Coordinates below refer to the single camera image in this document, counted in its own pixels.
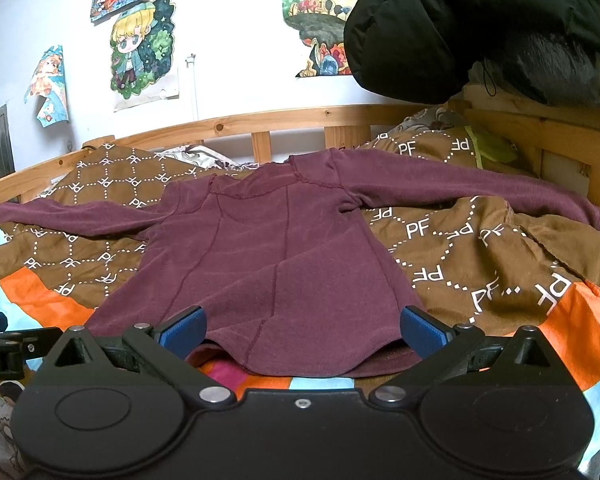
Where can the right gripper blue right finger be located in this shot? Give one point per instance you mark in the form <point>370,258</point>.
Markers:
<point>426,335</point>

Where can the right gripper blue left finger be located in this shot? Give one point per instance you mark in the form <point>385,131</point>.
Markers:
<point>180,335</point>

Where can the maroon long-sleeve shirt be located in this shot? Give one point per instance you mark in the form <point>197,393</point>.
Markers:
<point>291,279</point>

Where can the brown PF patterned quilt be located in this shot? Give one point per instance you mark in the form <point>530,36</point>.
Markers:
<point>479,262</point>

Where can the patterned white bedsheet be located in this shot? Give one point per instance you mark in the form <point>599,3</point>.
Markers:
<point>205,158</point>

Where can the small blue anime poster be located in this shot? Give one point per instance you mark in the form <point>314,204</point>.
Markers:
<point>48,82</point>

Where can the blonde anime character poster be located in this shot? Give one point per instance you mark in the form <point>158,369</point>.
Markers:
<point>142,58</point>

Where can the black puffy jacket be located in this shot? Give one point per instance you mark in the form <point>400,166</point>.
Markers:
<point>426,51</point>

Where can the colourful landscape poster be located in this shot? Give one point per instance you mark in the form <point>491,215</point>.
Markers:
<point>320,26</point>

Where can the wooden bed frame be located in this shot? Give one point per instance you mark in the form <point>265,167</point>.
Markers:
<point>537,129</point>

